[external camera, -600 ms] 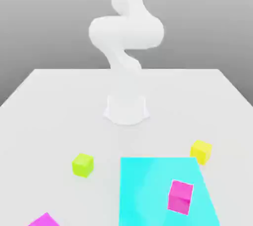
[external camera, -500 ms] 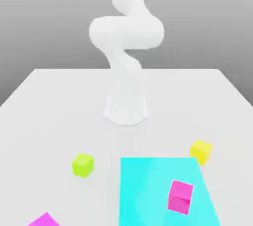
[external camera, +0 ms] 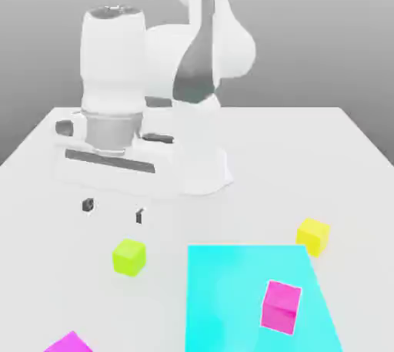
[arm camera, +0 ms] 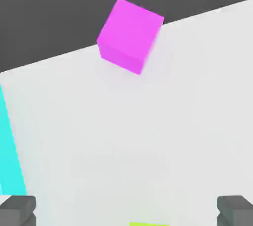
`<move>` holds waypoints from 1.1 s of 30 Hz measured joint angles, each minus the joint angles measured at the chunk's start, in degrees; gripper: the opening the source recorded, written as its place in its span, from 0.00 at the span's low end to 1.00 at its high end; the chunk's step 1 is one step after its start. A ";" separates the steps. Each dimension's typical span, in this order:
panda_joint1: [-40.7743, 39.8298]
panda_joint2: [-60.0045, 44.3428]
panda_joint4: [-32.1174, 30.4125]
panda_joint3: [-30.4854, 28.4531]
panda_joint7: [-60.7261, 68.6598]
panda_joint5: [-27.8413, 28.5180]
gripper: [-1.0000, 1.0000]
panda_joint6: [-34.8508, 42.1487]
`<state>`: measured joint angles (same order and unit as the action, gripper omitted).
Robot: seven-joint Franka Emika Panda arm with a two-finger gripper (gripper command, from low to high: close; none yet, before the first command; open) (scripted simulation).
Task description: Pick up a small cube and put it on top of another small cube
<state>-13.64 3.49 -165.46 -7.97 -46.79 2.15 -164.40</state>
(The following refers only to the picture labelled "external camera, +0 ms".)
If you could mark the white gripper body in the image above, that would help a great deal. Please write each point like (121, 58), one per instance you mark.
(107, 179)

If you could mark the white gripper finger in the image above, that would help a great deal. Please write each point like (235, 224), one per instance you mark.
(88, 205)
(139, 215)

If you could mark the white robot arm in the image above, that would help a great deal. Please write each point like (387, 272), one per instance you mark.
(114, 59)

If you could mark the small lime cube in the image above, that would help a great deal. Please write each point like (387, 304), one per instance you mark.
(128, 257)

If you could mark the small magenta cube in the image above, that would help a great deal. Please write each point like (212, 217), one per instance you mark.
(69, 344)

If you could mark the small pink cube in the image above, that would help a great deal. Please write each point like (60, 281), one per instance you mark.
(280, 307)

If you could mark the small yellow cube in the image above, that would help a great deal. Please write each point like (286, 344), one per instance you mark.
(312, 236)

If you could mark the large cyan box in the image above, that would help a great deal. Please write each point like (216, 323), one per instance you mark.
(227, 299)

